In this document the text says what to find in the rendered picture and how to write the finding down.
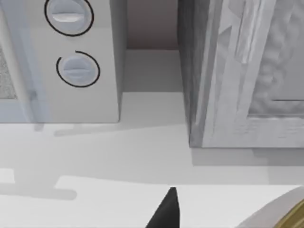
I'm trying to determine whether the long metal cabinet handle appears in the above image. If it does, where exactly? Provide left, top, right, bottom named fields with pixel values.
left=234, top=0, right=266, bottom=64

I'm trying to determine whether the pale microwave oven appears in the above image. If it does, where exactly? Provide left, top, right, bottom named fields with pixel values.
left=0, top=0, right=126, bottom=124

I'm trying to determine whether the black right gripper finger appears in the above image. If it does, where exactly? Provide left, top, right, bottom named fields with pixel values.
left=144, top=187, right=181, bottom=228

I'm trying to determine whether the white and gold round object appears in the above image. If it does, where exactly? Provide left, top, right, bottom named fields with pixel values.
left=234, top=186, right=304, bottom=228

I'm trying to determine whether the pale microwave door handle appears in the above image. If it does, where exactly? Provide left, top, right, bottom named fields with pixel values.
left=2, top=0, right=52, bottom=131

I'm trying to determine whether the pale grey wooden cabinet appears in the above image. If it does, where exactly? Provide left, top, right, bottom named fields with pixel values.
left=178, top=0, right=304, bottom=149

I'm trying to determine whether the grey microwave knob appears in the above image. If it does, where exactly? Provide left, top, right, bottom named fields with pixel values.
left=56, top=50, right=101, bottom=88
left=44, top=0, right=95, bottom=37

